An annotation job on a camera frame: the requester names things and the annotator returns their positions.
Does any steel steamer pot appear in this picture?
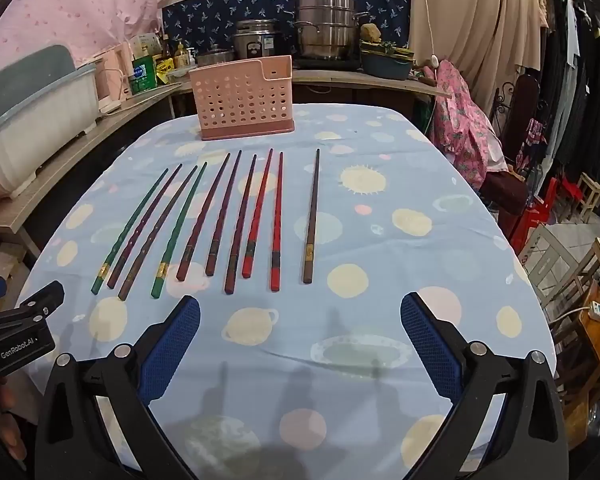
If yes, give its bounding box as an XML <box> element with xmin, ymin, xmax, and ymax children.
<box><xmin>294</xmin><ymin>0</ymin><xmax>372</xmax><ymax>60</ymax></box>

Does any dark brown chopstick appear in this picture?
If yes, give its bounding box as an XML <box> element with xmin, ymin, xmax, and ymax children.
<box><xmin>117</xmin><ymin>165</ymin><xmax>199</xmax><ymax>302</ymax></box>

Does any small wooden stool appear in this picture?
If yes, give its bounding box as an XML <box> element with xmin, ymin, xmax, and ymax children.
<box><xmin>570</xmin><ymin>172</ymin><xmax>600</xmax><ymax>223</ymax></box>

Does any light blue planet print tablecloth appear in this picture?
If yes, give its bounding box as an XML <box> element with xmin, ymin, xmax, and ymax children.
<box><xmin>17</xmin><ymin>102</ymin><xmax>558</xmax><ymax>480</ymax></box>

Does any green box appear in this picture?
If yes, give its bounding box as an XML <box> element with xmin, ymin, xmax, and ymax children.
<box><xmin>130</xmin><ymin>56</ymin><xmax>157</xmax><ymax>95</ymax></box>

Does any beige curtain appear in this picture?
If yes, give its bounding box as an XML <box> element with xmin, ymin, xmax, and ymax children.
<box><xmin>409</xmin><ymin>0</ymin><xmax>553</xmax><ymax>111</ymax></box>

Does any green chopstick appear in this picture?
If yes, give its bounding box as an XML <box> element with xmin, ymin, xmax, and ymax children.
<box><xmin>151</xmin><ymin>161</ymin><xmax>208</xmax><ymax>299</ymax></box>
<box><xmin>91</xmin><ymin>167</ymin><xmax>170</xmax><ymax>296</ymax></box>

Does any white dish drainer grey lid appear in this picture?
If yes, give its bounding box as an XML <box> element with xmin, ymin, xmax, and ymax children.
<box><xmin>0</xmin><ymin>44</ymin><xmax>102</xmax><ymax>200</ymax></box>

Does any dark metal chair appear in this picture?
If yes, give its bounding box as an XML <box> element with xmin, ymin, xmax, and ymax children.
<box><xmin>491</xmin><ymin>74</ymin><xmax>541</xmax><ymax>161</ymax></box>

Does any brown chopstick with gold band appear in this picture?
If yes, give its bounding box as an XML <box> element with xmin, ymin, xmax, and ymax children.
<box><xmin>302</xmin><ymin>148</ymin><xmax>321</xmax><ymax>284</ymax></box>

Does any maroon chopstick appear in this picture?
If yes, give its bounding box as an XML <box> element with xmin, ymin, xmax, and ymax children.
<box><xmin>224</xmin><ymin>154</ymin><xmax>258</xmax><ymax>295</ymax></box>
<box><xmin>176</xmin><ymin>152</ymin><xmax>231</xmax><ymax>282</ymax></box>
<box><xmin>107</xmin><ymin>163</ymin><xmax>183</xmax><ymax>289</ymax></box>
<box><xmin>205</xmin><ymin>150</ymin><xmax>243</xmax><ymax>277</ymax></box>

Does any pink floral garment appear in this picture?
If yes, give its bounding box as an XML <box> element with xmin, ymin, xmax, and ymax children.
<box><xmin>429</xmin><ymin>59</ymin><xmax>506</xmax><ymax>191</ymax></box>

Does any pink perforated chopstick holder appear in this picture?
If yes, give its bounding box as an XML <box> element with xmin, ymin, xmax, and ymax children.
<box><xmin>188</xmin><ymin>55</ymin><xmax>297</xmax><ymax>141</ymax></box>

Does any row of hanging clothes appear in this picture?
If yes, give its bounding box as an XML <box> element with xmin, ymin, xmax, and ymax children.
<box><xmin>535</xmin><ymin>0</ymin><xmax>600</xmax><ymax>201</ymax></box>

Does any pink electric kettle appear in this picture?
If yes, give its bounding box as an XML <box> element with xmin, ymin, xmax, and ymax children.
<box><xmin>95</xmin><ymin>42</ymin><xmax>133</xmax><ymax>113</ymax></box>

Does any red chopstick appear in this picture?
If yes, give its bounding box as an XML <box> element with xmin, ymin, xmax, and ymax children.
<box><xmin>270</xmin><ymin>151</ymin><xmax>285</xmax><ymax>292</ymax></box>
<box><xmin>242</xmin><ymin>148</ymin><xmax>274</xmax><ymax>278</ymax></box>

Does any cream carton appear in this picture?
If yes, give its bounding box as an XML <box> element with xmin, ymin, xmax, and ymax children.
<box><xmin>132</xmin><ymin>32</ymin><xmax>162</xmax><ymax>58</ymax></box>

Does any yellow packet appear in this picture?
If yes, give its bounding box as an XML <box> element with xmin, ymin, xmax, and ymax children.
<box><xmin>155</xmin><ymin>57</ymin><xmax>176</xmax><ymax>86</ymax></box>

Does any pink floral cloth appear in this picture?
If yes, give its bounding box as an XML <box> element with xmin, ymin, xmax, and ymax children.
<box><xmin>0</xmin><ymin>0</ymin><xmax>188</xmax><ymax>83</ymax></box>

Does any red plastic stool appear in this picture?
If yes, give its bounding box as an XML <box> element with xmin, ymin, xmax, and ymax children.
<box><xmin>509</xmin><ymin>177</ymin><xmax>578</xmax><ymax>256</ymax></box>

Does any small steel pot with lid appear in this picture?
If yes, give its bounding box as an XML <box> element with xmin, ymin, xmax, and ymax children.
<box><xmin>196</xmin><ymin>46</ymin><xmax>236</xmax><ymax>67</ymax></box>

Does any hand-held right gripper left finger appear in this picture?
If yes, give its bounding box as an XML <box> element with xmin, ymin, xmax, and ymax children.
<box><xmin>34</xmin><ymin>295</ymin><xmax>202</xmax><ymax>480</ymax></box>

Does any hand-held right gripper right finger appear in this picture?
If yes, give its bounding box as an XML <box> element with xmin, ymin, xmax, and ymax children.
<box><xmin>400</xmin><ymin>292</ymin><xmax>568</xmax><ymax>480</ymax></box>

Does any navy floral cloth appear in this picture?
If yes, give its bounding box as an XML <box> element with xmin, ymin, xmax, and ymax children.
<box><xmin>161</xmin><ymin>0</ymin><xmax>412</xmax><ymax>61</ymax></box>

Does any person's left hand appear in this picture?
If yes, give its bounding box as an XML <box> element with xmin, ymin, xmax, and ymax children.
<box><xmin>0</xmin><ymin>380</ymin><xmax>31</xmax><ymax>463</ymax></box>

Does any steel rice cooker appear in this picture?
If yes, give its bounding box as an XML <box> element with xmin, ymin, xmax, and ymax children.
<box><xmin>232</xmin><ymin>19</ymin><xmax>287</xmax><ymax>61</ymax></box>

